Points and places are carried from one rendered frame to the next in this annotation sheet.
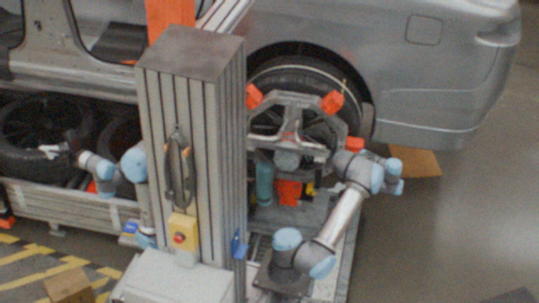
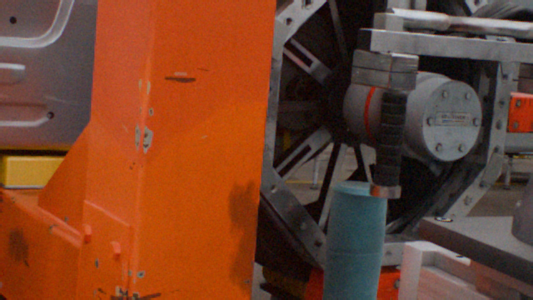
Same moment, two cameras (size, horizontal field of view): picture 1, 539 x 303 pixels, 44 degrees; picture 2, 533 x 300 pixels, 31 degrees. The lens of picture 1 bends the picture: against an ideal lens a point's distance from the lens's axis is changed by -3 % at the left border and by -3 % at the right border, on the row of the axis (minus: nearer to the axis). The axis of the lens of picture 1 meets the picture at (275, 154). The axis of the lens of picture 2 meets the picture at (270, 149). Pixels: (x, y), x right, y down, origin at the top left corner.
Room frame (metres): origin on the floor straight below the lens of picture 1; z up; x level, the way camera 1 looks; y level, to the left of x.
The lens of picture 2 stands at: (1.59, 1.17, 0.98)
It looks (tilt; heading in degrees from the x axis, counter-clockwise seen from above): 8 degrees down; 317
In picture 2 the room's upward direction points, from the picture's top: 5 degrees clockwise
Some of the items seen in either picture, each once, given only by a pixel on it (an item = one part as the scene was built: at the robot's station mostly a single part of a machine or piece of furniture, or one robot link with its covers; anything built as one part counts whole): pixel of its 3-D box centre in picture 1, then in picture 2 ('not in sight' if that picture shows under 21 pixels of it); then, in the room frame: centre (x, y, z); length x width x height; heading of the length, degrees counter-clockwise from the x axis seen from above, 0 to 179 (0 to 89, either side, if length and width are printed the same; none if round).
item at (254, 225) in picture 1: (292, 211); not in sight; (2.83, -0.12, 0.13); 0.50 x 0.36 x 0.10; 80
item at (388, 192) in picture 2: (249, 167); (390, 141); (2.46, 0.12, 0.83); 0.04 x 0.04 x 0.16
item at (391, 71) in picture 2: (251, 147); (384, 68); (2.49, 0.12, 0.93); 0.09 x 0.05 x 0.05; 170
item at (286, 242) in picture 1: (287, 247); not in sight; (1.82, -0.06, 0.98); 0.13 x 0.12 x 0.14; 56
